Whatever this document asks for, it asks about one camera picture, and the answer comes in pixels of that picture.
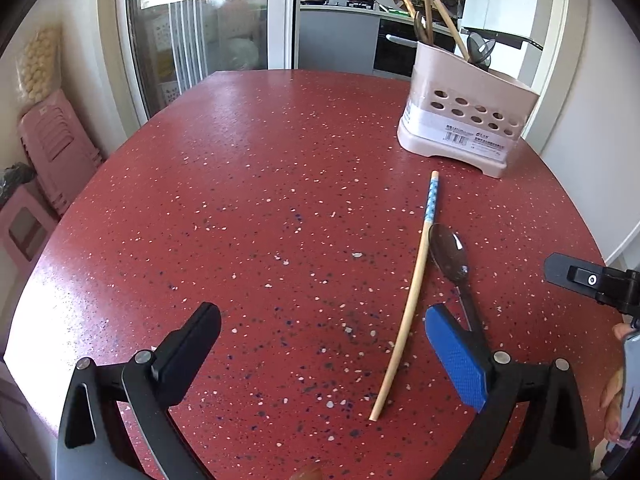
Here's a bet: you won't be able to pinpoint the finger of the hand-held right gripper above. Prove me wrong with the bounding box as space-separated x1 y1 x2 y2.
543 253 640 317

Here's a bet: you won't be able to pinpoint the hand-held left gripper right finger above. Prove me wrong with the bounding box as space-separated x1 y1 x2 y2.
424 303 594 480

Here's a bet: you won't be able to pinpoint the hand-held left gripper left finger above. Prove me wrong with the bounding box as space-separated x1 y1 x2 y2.
56 302 222 480

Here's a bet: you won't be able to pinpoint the blue patterned wooden chopstick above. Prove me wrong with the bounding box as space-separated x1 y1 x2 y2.
369 170 441 422

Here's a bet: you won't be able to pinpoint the dark translucent plastic spoon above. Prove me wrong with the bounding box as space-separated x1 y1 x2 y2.
466 32 497 70
413 11 432 44
428 223 484 334

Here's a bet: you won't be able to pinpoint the pink plastic utensil holder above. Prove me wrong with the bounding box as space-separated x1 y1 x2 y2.
396 39 539 180

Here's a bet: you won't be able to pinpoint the plain wooden chopstick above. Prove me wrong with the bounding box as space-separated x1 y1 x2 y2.
421 0 435 44
433 0 471 62
394 0 427 44

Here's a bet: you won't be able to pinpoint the person's right hand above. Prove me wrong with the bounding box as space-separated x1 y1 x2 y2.
599 322 634 444

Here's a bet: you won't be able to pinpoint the single pink stool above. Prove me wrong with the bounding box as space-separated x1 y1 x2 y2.
0 184 59 267

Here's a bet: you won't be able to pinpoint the stack of pink stools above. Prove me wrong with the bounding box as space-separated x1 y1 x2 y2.
19 89 105 217

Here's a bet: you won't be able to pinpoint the black trash bag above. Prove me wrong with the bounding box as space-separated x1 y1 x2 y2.
0 162 37 202

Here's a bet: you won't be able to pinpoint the black built-in oven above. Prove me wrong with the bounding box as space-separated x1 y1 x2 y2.
373 18 459 79

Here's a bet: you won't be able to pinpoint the bag of white balls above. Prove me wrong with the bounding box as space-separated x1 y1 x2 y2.
14 26 64 107

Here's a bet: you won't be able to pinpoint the glass sliding door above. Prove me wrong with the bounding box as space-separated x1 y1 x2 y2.
124 0 297 120

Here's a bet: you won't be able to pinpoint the grey lower kitchen cabinets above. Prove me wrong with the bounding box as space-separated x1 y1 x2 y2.
298 6 379 73

